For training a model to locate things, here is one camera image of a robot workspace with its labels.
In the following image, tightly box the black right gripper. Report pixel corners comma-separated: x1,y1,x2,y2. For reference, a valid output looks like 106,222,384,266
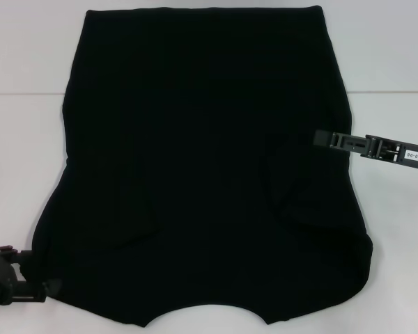
313,129,418,173

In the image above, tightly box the black t-shirt white print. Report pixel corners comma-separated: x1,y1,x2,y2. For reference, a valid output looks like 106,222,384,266
31,5,373,319

